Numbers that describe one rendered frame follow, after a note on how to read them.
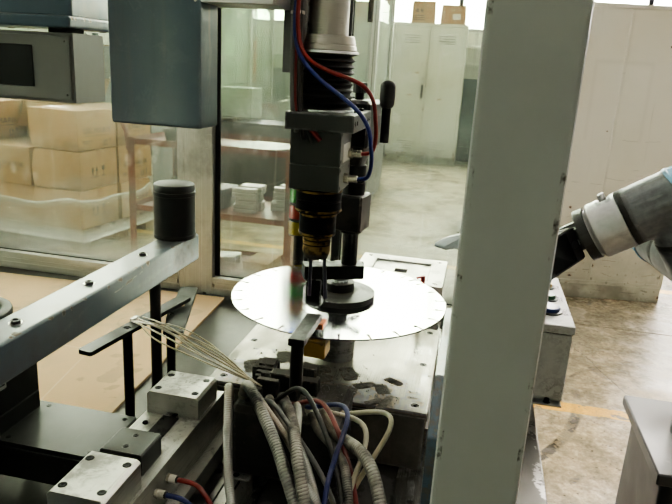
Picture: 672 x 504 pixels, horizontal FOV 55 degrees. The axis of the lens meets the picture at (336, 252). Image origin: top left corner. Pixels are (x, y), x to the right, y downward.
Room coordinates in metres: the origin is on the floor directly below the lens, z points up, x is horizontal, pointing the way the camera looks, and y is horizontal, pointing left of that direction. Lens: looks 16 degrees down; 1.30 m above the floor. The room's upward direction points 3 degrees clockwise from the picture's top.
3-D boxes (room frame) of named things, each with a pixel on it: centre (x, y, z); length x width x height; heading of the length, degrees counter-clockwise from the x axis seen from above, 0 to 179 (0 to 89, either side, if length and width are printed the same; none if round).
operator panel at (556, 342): (1.15, -0.38, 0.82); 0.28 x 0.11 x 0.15; 168
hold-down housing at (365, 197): (0.87, -0.02, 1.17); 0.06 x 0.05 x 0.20; 159
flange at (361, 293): (0.95, -0.01, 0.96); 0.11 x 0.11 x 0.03
